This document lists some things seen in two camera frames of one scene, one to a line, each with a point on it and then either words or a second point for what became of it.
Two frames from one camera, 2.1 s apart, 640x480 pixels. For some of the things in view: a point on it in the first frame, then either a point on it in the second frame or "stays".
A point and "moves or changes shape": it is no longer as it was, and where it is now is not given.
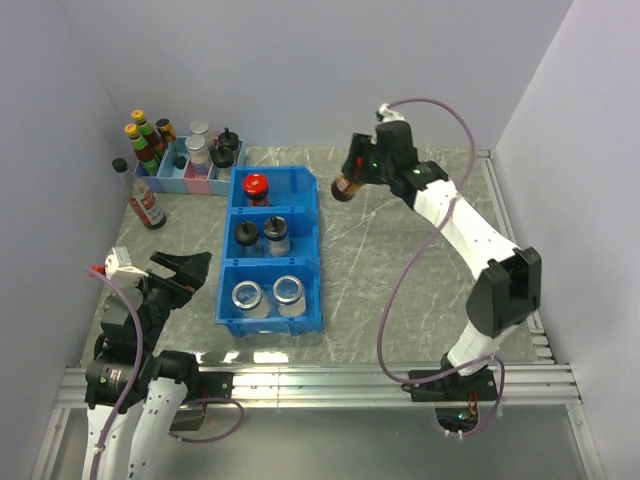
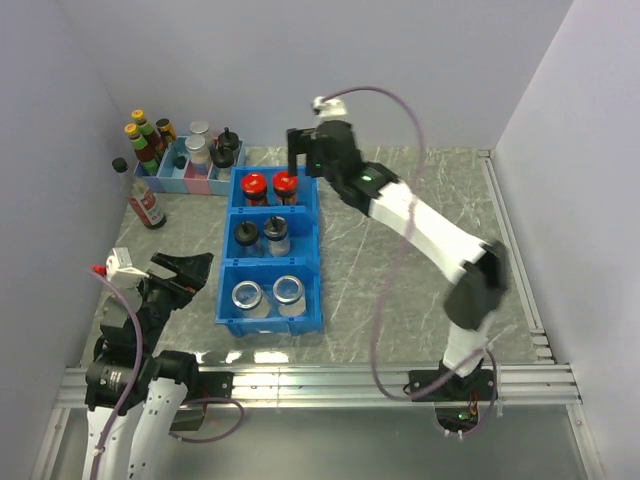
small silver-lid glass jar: [248, 297] stays
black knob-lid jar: [276, 234] stays
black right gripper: [360, 148] → [300, 142]
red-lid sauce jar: [343, 189] moves or changes shape
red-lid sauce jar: [255, 186] stays
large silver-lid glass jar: [290, 295] stays
